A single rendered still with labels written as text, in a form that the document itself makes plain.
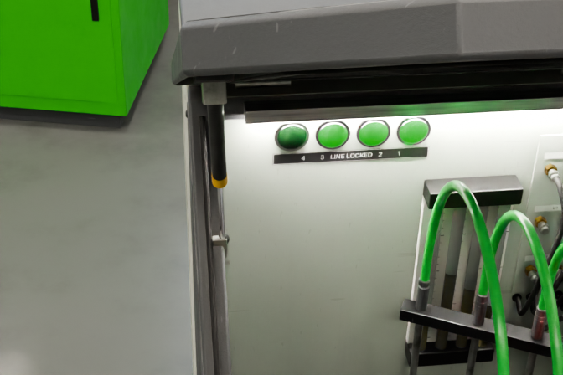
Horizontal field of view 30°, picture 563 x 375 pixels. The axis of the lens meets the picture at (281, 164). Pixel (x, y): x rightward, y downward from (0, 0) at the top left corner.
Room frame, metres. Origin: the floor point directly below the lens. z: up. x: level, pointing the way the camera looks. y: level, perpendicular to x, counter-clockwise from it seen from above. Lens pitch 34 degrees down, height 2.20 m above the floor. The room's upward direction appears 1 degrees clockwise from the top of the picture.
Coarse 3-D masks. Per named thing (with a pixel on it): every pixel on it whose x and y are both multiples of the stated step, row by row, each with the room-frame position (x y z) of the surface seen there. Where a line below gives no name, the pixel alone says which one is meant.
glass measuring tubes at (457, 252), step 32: (480, 192) 1.29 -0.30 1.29; (512, 192) 1.29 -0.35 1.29; (448, 224) 1.31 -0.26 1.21; (416, 256) 1.31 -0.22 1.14; (448, 256) 1.29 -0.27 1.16; (480, 256) 1.30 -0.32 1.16; (416, 288) 1.30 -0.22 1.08; (448, 288) 1.29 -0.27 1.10; (448, 352) 1.28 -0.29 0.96; (480, 352) 1.29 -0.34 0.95
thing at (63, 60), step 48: (0, 0) 3.48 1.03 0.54; (48, 0) 3.46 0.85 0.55; (96, 0) 3.43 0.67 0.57; (144, 0) 3.81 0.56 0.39; (0, 48) 3.48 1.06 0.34; (48, 48) 3.46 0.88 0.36; (96, 48) 3.44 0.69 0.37; (144, 48) 3.77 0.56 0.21; (0, 96) 3.49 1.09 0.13; (48, 96) 3.46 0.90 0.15; (96, 96) 3.44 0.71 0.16
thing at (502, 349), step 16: (448, 192) 1.17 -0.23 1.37; (464, 192) 1.10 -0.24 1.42; (432, 224) 1.21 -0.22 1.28; (480, 224) 1.03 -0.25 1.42; (432, 240) 1.22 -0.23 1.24; (480, 240) 1.01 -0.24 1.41; (496, 272) 0.97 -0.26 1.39; (496, 288) 0.95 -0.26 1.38; (496, 304) 0.94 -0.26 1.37; (496, 320) 0.92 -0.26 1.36; (496, 336) 0.91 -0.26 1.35
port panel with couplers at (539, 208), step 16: (544, 144) 1.33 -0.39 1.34; (560, 144) 1.34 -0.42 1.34; (544, 160) 1.33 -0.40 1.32; (560, 160) 1.34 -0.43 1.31; (544, 176) 1.33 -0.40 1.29; (560, 176) 1.34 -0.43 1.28; (544, 192) 1.34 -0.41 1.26; (528, 208) 1.33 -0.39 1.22; (544, 208) 1.34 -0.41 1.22; (560, 208) 1.34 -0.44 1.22; (544, 224) 1.31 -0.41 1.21; (544, 240) 1.34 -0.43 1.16; (528, 256) 1.33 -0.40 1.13; (528, 272) 1.32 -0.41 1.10; (512, 288) 1.33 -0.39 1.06; (528, 288) 1.34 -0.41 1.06; (560, 288) 1.34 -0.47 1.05
